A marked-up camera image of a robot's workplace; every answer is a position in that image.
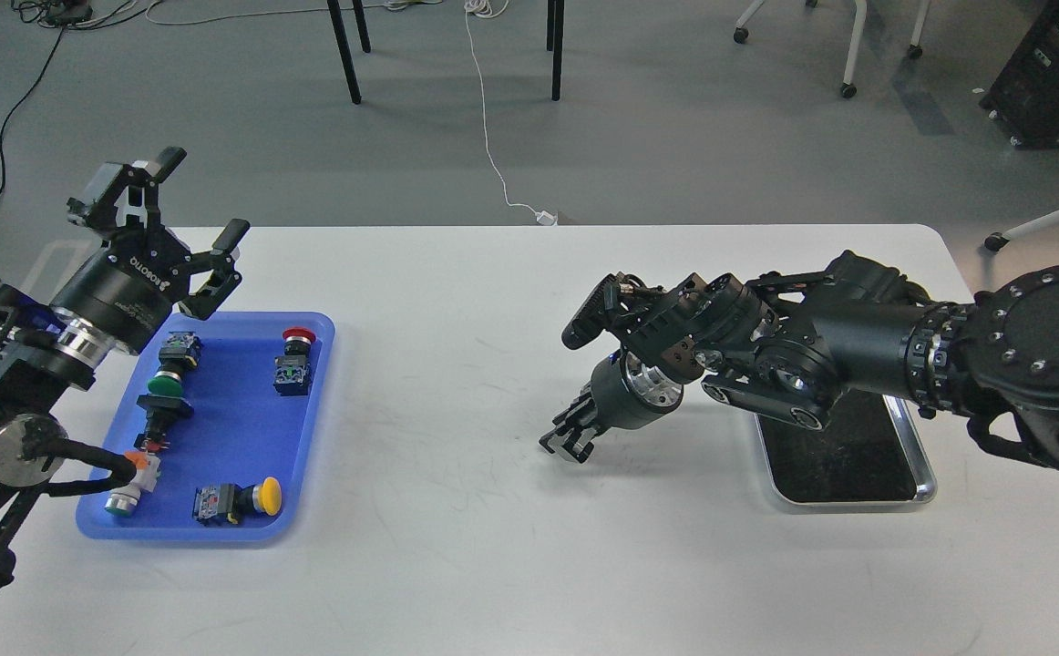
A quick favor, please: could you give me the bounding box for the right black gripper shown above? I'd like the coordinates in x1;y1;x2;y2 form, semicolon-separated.
539;357;684;464

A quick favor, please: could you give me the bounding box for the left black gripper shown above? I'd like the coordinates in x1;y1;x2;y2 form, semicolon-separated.
50;147;251;354

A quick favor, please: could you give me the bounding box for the black table leg left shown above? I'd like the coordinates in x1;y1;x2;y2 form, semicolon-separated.
325;0;372;106

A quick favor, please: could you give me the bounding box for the metal tray black mat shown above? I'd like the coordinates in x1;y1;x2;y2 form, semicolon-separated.
757;391;938;512

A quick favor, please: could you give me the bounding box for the black table leg right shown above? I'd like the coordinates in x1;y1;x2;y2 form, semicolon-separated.
546;0;566;101

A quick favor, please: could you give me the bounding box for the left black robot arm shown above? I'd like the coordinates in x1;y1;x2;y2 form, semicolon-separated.
0;147;250;589

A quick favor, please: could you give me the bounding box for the red push button switch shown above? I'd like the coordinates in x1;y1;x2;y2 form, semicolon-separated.
272;325;316;397

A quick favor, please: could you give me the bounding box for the white cable on floor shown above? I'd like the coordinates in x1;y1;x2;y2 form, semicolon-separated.
387;0;560;226

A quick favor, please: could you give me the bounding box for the white office chair base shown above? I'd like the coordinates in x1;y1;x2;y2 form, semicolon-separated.
733;1;932;99

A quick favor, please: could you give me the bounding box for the blue plastic tray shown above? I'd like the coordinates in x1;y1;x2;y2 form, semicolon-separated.
75;312;336;544

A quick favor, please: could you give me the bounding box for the black cable on floor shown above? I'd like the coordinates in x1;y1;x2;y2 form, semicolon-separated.
0;0;148;311

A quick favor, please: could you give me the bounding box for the black equipment case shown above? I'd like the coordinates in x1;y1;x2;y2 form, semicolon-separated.
980;1;1059;149

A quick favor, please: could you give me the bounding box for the green push button switch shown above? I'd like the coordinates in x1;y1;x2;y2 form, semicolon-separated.
147;331;203;397

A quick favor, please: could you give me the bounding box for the white orange push button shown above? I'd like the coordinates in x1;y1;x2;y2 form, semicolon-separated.
104;449;161;518

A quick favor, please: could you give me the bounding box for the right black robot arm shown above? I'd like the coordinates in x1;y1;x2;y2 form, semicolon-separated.
540;251;1059;469

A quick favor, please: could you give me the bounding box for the black table leg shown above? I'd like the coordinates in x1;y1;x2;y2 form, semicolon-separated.
546;0;566;101
325;0;372;106

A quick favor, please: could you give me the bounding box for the yellow push button switch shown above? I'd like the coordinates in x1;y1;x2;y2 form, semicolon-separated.
190;477;283;526

